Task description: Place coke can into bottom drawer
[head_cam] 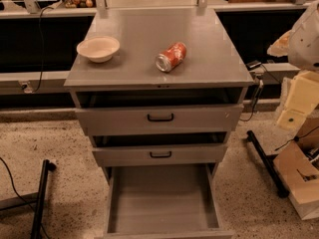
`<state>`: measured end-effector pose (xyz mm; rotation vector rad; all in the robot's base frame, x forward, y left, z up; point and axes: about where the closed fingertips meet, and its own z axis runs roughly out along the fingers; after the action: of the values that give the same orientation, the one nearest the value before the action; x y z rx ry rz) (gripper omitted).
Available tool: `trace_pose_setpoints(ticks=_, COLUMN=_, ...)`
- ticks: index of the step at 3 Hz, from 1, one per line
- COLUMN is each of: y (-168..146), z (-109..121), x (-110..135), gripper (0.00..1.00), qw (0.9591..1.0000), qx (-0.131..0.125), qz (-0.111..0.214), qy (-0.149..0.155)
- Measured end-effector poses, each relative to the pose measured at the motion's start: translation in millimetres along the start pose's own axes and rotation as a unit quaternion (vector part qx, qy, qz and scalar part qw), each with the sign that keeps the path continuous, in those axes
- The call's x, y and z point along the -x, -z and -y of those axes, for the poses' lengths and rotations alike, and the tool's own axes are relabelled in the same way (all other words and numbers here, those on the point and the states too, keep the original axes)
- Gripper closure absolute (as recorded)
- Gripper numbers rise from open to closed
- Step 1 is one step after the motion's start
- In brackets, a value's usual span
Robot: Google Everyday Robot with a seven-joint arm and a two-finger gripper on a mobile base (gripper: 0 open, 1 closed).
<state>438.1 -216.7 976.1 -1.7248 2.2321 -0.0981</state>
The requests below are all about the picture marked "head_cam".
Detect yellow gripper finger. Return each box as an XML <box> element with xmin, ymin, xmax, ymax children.
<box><xmin>276</xmin><ymin>71</ymin><xmax>319</xmax><ymax>130</ymax></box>

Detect orange coke can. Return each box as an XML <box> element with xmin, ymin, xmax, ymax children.
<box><xmin>156</xmin><ymin>42</ymin><xmax>186</xmax><ymax>73</ymax></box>

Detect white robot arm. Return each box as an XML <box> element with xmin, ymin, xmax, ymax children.
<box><xmin>267</xmin><ymin>0</ymin><xmax>319</xmax><ymax>129</ymax></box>

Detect grey middle drawer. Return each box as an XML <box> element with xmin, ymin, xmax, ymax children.
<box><xmin>93</xmin><ymin>143</ymin><xmax>227</xmax><ymax>167</ymax></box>

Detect grey top drawer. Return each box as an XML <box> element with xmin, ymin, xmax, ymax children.
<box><xmin>76</xmin><ymin>105</ymin><xmax>243</xmax><ymax>136</ymax></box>

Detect grey drawer cabinet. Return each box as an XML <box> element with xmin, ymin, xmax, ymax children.
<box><xmin>63</xmin><ymin>6</ymin><xmax>255</xmax><ymax>184</ymax></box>

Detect grey open bottom drawer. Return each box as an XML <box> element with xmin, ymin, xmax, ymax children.
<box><xmin>101</xmin><ymin>164</ymin><xmax>234</xmax><ymax>239</ymax></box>

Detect black power adapter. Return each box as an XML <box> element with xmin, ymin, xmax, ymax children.
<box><xmin>246</xmin><ymin>60</ymin><xmax>262</xmax><ymax>71</ymax></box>

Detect cardboard box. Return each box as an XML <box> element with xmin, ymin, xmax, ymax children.
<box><xmin>274</xmin><ymin>119</ymin><xmax>319</xmax><ymax>220</ymax></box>

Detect black stand leg right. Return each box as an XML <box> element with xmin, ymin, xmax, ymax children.
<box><xmin>246</xmin><ymin>130</ymin><xmax>289</xmax><ymax>198</ymax></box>

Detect black stand leg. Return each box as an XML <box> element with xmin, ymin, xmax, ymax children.
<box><xmin>31</xmin><ymin>159</ymin><xmax>56</xmax><ymax>239</ymax></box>
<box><xmin>246</xmin><ymin>130</ymin><xmax>289</xmax><ymax>198</ymax></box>

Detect white bowl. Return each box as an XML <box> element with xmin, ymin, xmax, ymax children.
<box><xmin>77</xmin><ymin>36</ymin><xmax>120</xmax><ymax>63</ymax></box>

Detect black stand leg left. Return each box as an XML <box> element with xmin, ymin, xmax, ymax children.
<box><xmin>31</xmin><ymin>159</ymin><xmax>56</xmax><ymax>239</ymax></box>

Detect black cable left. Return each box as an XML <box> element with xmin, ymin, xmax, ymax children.
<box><xmin>33</xmin><ymin>5</ymin><xmax>56</xmax><ymax>94</ymax></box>

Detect wall power socket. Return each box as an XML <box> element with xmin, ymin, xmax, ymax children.
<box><xmin>19</xmin><ymin>81</ymin><xmax>33</xmax><ymax>94</ymax></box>

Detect black floor cable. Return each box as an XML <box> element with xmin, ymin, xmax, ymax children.
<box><xmin>0</xmin><ymin>156</ymin><xmax>51</xmax><ymax>239</ymax></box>

